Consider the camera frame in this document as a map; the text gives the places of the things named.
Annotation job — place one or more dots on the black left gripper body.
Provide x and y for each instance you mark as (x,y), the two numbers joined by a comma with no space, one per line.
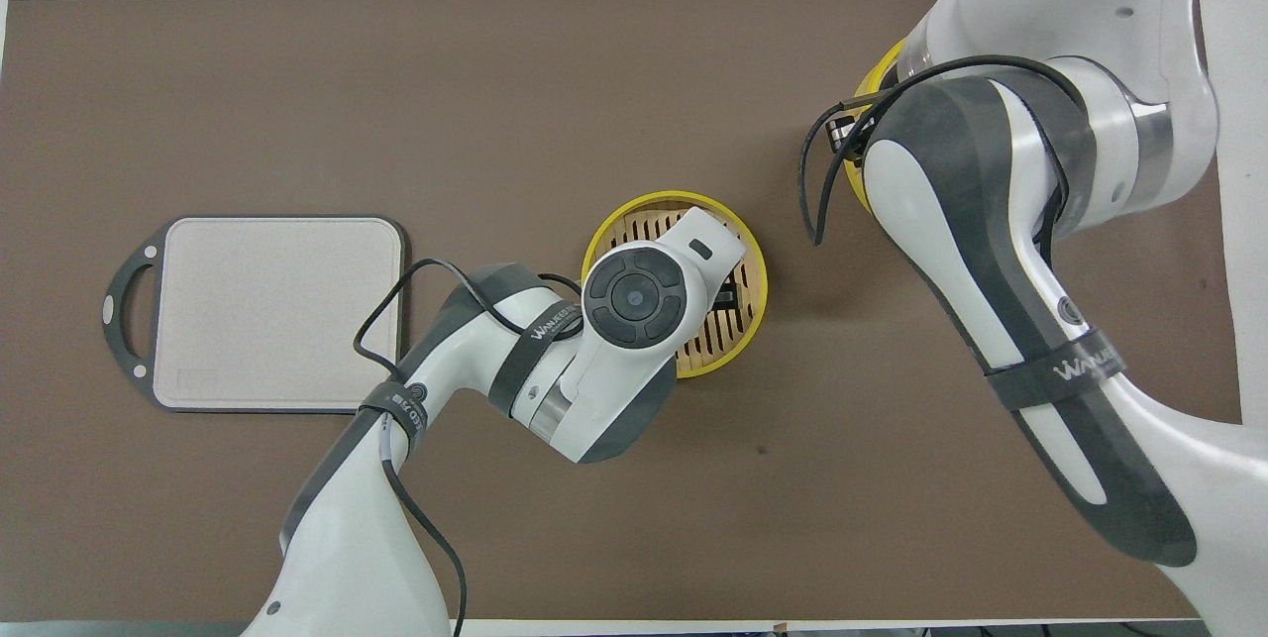
(726,299)

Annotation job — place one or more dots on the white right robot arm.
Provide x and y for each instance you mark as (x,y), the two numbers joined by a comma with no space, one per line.
(991,221)

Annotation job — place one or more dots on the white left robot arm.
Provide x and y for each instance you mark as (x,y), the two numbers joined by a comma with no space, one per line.
(594,360)

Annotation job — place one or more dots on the yellow bamboo steamer basket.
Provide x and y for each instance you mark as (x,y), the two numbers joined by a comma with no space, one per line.
(713,345)

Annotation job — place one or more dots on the brown table mat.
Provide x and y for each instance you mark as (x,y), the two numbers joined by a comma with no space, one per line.
(594,72)

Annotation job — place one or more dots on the grey cutting board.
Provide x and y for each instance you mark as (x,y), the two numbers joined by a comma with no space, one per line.
(267,310)

